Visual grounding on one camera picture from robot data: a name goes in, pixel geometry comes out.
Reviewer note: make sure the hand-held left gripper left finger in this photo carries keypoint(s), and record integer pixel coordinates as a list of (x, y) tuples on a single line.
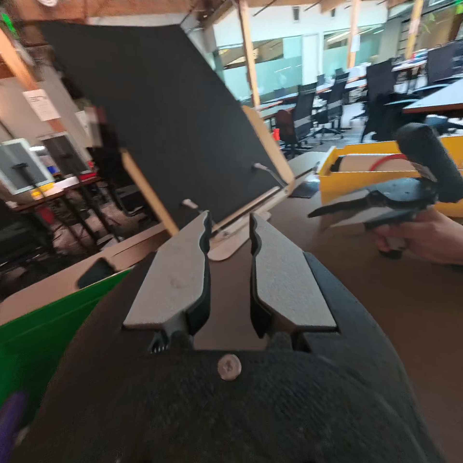
[(173, 285)]

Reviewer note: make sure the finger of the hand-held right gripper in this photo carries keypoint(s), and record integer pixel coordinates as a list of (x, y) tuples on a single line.
[(361, 216), (347, 203)]

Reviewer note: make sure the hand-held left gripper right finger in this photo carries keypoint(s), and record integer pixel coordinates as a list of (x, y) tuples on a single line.
[(289, 285)]

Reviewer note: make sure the yellow plastic bin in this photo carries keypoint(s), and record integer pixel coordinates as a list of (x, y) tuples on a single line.
[(343, 188)]

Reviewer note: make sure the red tape roll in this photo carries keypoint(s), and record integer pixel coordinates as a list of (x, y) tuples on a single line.
[(383, 159)]

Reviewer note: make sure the large green plastic bin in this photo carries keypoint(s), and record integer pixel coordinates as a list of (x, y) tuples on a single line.
[(36, 343)]

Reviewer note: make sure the person's right hand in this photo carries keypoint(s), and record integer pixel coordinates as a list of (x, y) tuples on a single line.
[(434, 238)]

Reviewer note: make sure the black flat pad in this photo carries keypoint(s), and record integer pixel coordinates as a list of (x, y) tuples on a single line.
[(304, 190)]

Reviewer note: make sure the brown office desk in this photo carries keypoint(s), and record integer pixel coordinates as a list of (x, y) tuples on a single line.
[(437, 99)]

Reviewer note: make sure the black office chair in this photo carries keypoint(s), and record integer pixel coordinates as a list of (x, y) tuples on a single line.
[(379, 94), (332, 101), (304, 108)]

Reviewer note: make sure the dark red chair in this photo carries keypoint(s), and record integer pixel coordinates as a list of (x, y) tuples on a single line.
[(285, 126)]

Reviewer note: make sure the orange traffic cone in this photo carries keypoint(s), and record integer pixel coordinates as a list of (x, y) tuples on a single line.
[(276, 134)]

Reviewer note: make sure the wooden desk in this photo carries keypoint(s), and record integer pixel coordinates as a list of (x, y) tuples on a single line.
[(65, 191)]

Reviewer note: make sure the dark computer monitor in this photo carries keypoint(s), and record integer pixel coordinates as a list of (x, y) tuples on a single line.
[(65, 153)]

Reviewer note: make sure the black wooden book stand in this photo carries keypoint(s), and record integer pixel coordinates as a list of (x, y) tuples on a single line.
[(162, 108)]

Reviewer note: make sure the white computer monitor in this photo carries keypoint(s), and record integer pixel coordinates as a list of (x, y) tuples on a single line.
[(21, 166)]

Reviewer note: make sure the purple item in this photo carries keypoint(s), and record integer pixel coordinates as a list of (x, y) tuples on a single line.
[(12, 423)]

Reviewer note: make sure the white paper notice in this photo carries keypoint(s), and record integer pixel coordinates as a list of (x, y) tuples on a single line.
[(41, 105)]

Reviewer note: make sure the wooden window post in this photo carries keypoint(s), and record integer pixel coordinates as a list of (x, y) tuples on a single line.
[(249, 54)]

